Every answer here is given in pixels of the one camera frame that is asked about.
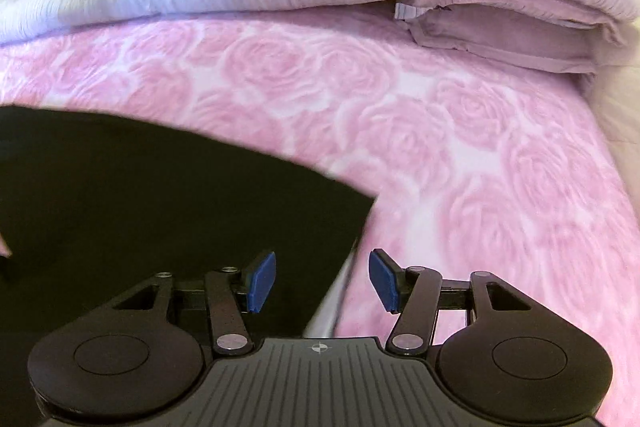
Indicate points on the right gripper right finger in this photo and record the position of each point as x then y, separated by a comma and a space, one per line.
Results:
493, 353

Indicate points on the mauve pillow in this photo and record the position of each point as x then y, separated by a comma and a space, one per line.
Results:
560, 36

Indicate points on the black trousers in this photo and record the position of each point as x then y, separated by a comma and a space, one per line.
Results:
92, 204

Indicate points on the pink rose blanket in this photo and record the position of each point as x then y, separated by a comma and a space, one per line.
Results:
476, 165

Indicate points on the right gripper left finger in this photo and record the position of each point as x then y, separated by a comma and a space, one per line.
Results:
147, 348

